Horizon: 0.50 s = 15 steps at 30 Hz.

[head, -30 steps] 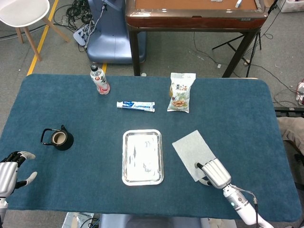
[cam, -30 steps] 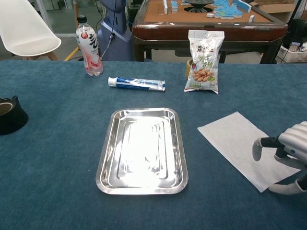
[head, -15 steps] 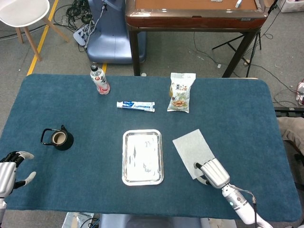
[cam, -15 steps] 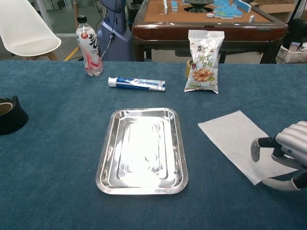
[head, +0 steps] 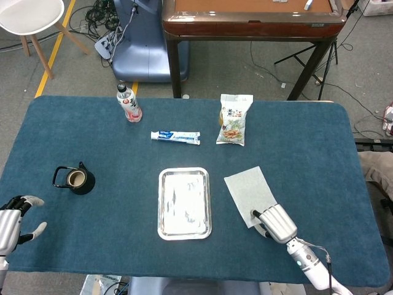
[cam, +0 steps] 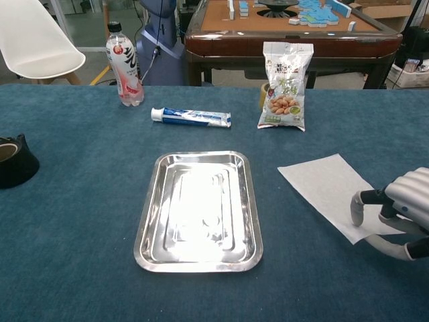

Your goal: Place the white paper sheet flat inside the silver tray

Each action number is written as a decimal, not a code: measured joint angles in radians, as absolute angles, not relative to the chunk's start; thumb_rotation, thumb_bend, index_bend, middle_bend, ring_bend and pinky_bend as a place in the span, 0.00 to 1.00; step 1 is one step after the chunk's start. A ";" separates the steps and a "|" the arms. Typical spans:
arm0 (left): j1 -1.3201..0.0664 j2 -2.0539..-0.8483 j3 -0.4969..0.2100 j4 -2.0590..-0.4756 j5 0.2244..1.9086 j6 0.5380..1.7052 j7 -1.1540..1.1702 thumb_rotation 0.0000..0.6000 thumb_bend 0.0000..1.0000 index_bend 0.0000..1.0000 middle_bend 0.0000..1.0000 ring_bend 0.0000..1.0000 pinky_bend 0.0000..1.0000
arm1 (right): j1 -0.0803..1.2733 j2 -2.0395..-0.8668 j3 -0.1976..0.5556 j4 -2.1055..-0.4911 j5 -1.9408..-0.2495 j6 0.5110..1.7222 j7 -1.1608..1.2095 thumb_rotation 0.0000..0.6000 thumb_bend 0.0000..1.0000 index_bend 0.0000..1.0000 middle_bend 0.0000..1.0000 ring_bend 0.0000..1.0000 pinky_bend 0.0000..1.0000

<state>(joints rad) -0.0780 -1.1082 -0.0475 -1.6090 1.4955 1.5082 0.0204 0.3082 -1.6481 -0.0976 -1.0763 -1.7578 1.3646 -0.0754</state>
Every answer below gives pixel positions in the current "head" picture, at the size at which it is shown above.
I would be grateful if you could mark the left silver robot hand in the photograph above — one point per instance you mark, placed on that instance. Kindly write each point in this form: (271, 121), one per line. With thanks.
(7, 225)

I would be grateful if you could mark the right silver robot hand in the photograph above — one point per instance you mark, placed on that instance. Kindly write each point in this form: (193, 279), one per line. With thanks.
(277, 222)

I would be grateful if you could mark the white paper sheet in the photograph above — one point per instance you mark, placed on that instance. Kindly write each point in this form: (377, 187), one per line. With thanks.
(248, 190)

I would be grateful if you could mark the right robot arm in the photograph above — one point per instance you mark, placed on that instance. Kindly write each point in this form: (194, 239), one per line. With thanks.
(307, 261)

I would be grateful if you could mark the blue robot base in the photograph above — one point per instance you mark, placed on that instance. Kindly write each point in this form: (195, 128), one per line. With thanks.
(144, 52)

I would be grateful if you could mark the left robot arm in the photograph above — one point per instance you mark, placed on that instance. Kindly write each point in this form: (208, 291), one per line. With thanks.
(2, 270)

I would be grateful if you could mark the silver metal tray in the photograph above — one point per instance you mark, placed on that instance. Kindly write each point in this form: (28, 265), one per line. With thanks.
(184, 206)

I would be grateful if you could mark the clear plastic bag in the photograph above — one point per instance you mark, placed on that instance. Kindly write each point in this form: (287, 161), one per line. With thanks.
(98, 284)

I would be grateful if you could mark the peanut snack bag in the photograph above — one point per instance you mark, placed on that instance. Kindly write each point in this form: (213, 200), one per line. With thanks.
(233, 123)

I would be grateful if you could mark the grey robot torso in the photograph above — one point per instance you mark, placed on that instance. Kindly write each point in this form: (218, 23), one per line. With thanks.
(184, 287)

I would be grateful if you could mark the brown cloth bundle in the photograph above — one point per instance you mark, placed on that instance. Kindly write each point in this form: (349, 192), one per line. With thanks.
(377, 167)

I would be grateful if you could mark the white blue toothpaste tube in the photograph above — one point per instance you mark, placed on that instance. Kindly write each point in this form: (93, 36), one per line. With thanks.
(178, 137)

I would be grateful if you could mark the blue table cloth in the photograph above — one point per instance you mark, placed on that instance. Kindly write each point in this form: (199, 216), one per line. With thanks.
(122, 159)

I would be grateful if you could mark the pink white bundle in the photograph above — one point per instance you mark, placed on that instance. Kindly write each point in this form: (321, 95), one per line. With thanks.
(389, 120)

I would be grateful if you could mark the black tripod stand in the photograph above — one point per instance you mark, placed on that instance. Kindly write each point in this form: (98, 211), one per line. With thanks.
(325, 70)

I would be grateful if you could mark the clear pink drink bottle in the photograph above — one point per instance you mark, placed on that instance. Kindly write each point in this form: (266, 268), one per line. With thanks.
(129, 104)

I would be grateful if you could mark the brown mahjong table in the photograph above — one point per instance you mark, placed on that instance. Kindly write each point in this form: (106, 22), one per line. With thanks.
(251, 26)

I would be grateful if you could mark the white power strip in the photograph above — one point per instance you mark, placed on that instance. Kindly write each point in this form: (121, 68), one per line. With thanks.
(102, 47)

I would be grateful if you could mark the white chair with wooden legs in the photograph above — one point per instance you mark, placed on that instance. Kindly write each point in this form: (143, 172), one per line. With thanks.
(27, 15)

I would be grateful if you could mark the pair of white mahjong tiles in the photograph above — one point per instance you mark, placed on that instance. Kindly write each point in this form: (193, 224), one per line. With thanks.
(278, 1)

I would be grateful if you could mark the black metal frame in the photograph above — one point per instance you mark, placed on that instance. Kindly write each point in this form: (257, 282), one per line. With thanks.
(373, 142)

